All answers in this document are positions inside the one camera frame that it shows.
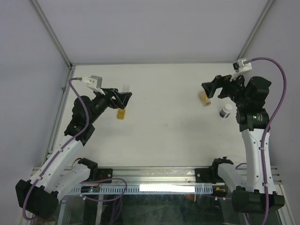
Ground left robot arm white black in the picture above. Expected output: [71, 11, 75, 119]
[15, 88, 132, 221]

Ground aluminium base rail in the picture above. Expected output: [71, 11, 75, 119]
[31, 165, 282, 188]

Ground right aluminium frame post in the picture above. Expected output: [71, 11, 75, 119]
[236, 0, 276, 60]

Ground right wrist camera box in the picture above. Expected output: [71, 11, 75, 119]
[231, 58, 252, 80]

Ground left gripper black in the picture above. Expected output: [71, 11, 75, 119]
[88, 88, 132, 124]

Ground aluminium frame post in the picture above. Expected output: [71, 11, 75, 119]
[236, 0, 276, 60]
[29, 0, 72, 69]

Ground clear bottle yellow capsules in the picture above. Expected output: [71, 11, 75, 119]
[199, 89, 211, 106]

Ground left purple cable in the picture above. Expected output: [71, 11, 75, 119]
[22, 77, 91, 221]

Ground grey slotted cable duct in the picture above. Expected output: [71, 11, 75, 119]
[68, 184, 213, 195]

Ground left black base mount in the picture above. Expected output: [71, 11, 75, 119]
[78, 158, 113, 183]

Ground left aluminium frame post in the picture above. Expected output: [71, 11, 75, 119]
[29, 0, 72, 69]

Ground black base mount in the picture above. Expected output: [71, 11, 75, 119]
[195, 157, 233, 184]
[78, 158, 113, 183]

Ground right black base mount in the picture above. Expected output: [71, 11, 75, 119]
[195, 157, 233, 184]

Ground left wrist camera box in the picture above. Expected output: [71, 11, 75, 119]
[82, 75, 105, 95]

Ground weekly pill organizer box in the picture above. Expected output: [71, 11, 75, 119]
[117, 85, 130, 120]

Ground white pill bottle blue label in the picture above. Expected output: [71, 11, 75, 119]
[219, 104, 233, 119]

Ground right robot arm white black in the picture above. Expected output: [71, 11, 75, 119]
[202, 75, 285, 214]

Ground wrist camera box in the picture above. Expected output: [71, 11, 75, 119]
[231, 58, 252, 80]
[82, 75, 105, 95]

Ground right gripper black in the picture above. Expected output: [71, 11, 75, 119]
[202, 71, 249, 107]

